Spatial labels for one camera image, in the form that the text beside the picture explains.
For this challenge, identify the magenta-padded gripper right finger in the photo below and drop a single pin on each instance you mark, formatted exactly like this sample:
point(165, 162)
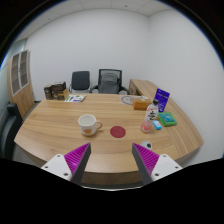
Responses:
point(147, 159)

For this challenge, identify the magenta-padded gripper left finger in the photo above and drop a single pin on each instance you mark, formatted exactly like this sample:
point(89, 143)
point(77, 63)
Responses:
point(76, 160)

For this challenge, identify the clear drink bottle black cap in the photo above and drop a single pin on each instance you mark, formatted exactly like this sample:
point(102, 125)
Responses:
point(151, 115)

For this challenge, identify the small white round object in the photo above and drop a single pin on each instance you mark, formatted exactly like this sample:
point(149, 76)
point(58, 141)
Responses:
point(146, 144)

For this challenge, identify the white mug with bear print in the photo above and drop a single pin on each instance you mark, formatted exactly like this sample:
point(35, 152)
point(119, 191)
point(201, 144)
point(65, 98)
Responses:
point(87, 124)

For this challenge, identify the flat round red coaster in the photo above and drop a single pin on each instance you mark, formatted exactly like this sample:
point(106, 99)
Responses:
point(118, 132)

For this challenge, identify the green cloth pad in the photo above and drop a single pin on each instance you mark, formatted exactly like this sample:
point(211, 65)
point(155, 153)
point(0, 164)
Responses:
point(173, 122)

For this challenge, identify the blue flat packet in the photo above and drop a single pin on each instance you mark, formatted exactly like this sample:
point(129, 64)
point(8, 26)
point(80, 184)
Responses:
point(166, 118)

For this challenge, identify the orange cardboard box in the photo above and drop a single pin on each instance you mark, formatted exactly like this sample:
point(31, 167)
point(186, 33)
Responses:
point(141, 104)

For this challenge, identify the white green brochure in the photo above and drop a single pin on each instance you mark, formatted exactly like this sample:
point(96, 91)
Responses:
point(75, 98)

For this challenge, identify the purple standing pouch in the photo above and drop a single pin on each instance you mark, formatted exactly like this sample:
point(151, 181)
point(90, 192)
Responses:
point(162, 98)

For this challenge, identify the tan cardboard box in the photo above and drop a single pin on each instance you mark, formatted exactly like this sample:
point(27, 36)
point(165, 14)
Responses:
point(66, 94)

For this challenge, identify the dark brown carton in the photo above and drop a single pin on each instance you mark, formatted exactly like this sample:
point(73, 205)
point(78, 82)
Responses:
point(57, 89)

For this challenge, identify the wooden side desk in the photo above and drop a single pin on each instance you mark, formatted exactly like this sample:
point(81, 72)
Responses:
point(143, 86)

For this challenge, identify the black sofa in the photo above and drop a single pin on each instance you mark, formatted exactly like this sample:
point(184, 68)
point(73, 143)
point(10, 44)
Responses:
point(8, 130)

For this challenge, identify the black padded office chair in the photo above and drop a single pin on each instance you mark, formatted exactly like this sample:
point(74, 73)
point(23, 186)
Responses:
point(80, 80)

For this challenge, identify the wooden cabinet with glass doors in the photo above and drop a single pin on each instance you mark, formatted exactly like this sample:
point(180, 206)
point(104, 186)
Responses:
point(23, 96)

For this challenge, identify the black mesh office chair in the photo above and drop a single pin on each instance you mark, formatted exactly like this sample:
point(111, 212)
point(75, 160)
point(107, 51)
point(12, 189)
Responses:
point(108, 81)

